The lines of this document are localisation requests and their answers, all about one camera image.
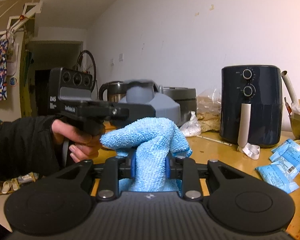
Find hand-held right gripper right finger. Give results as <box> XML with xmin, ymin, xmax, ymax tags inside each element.
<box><xmin>164</xmin><ymin>154</ymin><xmax>243</xmax><ymax>202</ymax></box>

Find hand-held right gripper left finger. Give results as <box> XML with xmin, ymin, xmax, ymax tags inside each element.
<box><xmin>55</xmin><ymin>154</ymin><xmax>137</xmax><ymax>202</ymax></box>

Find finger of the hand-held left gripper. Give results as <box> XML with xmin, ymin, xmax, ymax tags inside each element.
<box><xmin>100</xmin><ymin>103</ymin><xmax>156</xmax><ymax>121</ymax></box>

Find blue microfiber cloth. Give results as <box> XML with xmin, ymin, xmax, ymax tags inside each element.
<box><xmin>100</xmin><ymin>117</ymin><xmax>192</xmax><ymax>193</ymax></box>

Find clear shaker bottle grey lid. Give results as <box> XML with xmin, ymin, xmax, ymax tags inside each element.
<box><xmin>117</xmin><ymin>80</ymin><xmax>182</xmax><ymax>128</ymax></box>

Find person's left forearm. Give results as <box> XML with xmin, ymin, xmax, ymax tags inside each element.
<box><xmin>0</xmin><ymin>116</ymin><xmax>65</xmax><ymax>183</ymax></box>

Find person's left hand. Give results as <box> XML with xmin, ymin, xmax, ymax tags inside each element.
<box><xmin>51</xmin><ymin>118</ymin><xmax>102</xmax><ymax>164</ymax></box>

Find steel electric kettle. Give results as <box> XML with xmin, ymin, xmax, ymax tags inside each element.
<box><xmin>99</xmin><ymin>81</ymin><xmax>127</xmax><ymax>103</ymax></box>

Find bicycle wheel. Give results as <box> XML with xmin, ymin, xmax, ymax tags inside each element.
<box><xmin>76</xmin><ymin>50</ymin><xmax>97</xmax><ymax>91</ymax></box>

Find small white plastic bag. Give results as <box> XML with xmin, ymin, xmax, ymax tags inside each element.
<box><xmin>179</xmin><ymin>111</ymin><xmax>202</xmax><ymax>138</ymax></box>

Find thin white stick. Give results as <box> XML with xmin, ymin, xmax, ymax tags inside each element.
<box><xmin>196</xmin><ymin>135</ymin><xmax>233</xmax><ymax>146</ymax></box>

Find grey rice cooker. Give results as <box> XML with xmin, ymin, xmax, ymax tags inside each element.
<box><xmin>160</xmin><ymin>86</ymin><xmax>197</xmax><ymax>127</ymax></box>

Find clear bag of brown food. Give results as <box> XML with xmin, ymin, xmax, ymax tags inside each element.
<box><xmin>196</xmin><ymin>89</ymin><xmax>223</xmax><ymax>132</ymax></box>

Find white lattice shelf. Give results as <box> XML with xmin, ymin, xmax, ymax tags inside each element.
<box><xmin>0</xmin><ymin>0</ymin><xmax>43</xmax><ymax>56</ymax></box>

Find black air fryer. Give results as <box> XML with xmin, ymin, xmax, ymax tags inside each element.
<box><xmin>219</xmin><ymin>65</ymin><xmax>283</xmax><ymax>149</ymax></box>

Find pair of slippers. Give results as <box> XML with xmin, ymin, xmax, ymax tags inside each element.
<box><xmin>0</xmin><ymin>172</ymin><xmax>38</xmax><ymax>213</ymax></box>

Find white paper tube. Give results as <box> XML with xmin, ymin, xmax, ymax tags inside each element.
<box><xmin>281</xmin><ymin>70</ymin><xmax>298</xmax><ymax>103</ymax></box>

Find white ribbon strap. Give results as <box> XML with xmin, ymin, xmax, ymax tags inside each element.
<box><xmin>237</xmin><ymin>142</ymin><xmax>261</xmax><ymax>160</ymax></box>

